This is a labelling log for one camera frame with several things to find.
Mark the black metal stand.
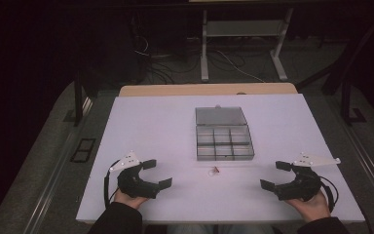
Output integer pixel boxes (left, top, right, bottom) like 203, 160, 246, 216
62, 69, 90, 128
340, 80, 368, 127

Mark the aluminium rail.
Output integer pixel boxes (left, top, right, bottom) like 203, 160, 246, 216
21, 97, 94, 234
326, 97, 374, 211

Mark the clear plastic compartment box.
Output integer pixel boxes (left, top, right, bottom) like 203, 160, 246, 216
195, 105, 255, 162

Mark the bundle of black floor cables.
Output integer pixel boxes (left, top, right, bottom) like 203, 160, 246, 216
131, 18, 203, 85

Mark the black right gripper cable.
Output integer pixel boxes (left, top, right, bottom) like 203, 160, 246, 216
318, 175, 340, 213

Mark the white board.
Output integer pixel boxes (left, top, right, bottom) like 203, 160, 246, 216
75, 93, 366, 225

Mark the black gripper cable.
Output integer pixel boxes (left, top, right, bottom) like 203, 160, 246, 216
318, 175, 340, 213
103, 160, 122, 210

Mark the white floor cable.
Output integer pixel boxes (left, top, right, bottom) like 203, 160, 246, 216
216, 49, 267, 84

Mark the wooden table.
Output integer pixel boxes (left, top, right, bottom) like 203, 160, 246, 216
119, 82, 299, 98

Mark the person's right hand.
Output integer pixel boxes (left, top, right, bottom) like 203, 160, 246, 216
285, 190, 332, 224

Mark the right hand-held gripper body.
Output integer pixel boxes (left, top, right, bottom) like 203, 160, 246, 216
274, 151, 342, 201

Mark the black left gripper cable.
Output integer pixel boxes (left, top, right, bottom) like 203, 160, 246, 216
103, 160, 122, 210

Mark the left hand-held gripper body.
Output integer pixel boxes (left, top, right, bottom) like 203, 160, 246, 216
109, 150, 161, 200

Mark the black diagonal bar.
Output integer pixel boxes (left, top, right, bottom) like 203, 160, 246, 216
295, 9, 374, 96

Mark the white metal stand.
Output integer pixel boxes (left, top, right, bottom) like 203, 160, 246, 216
200, 7, 295, 83

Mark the person's left hand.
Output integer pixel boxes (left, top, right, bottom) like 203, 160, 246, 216
114, 189, 149, 210

